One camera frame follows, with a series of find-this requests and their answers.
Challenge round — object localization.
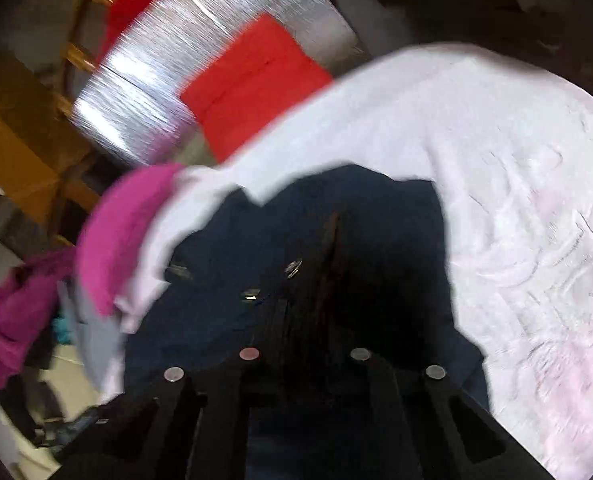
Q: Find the wooden cabinet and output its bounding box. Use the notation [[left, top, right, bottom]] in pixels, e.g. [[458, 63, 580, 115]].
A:
[[0, 55, 102, 246]]

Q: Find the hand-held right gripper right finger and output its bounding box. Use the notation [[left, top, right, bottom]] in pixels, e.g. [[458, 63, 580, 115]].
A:
[[334, 216, 552, 480]]

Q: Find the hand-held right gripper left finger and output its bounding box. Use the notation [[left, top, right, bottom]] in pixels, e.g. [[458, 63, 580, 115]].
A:
[[56, 214, 339, 480]]

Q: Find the white bed blanket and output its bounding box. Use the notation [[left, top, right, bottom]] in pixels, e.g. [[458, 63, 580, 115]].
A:
[[99, 42, 593, 480]]

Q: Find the cream leather sofa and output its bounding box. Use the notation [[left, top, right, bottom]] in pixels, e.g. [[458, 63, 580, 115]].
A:
[[36, 350, 107, 426]]

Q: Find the teal cloth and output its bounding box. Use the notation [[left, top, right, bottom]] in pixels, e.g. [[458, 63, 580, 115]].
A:
[[51, 315, 74, 346]]

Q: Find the magenta garment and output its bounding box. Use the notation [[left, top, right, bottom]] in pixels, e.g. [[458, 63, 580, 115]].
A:
[[0, 250, 77, 393]]

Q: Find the silver foil insulation panel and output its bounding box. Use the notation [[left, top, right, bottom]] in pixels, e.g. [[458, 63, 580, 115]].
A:
[[71, 0, 360, 168]]

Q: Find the black garment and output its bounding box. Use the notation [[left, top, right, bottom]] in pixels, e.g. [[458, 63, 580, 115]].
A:
[[0, 340, 102, 451]]

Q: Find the red pillow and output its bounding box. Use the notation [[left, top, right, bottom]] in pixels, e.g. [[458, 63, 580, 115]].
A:
[[179, 12, 335, 161]]

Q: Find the grey garment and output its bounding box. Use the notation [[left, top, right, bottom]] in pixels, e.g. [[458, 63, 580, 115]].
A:
[[59, 280, 127, 396]]

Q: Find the navy blue garment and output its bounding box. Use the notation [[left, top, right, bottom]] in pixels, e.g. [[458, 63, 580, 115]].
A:
[[121, 164, 492, 480]]

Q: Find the pink pillow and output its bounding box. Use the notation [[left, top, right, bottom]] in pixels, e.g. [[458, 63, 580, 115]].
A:
[[75, 162, 187, 318]]

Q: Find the wooden spindle headboard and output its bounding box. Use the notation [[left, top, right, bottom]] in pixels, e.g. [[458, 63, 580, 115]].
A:
[[61, 0, 117, 116]]

